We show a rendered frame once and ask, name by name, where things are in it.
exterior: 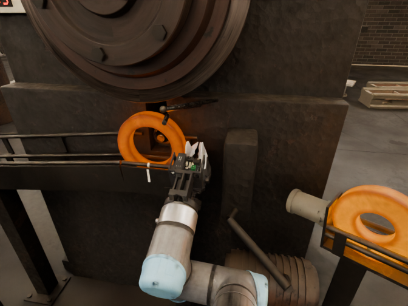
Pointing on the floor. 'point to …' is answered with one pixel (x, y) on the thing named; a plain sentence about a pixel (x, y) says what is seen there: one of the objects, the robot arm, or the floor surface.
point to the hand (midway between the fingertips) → (198, 148)
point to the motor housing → (312, 286)
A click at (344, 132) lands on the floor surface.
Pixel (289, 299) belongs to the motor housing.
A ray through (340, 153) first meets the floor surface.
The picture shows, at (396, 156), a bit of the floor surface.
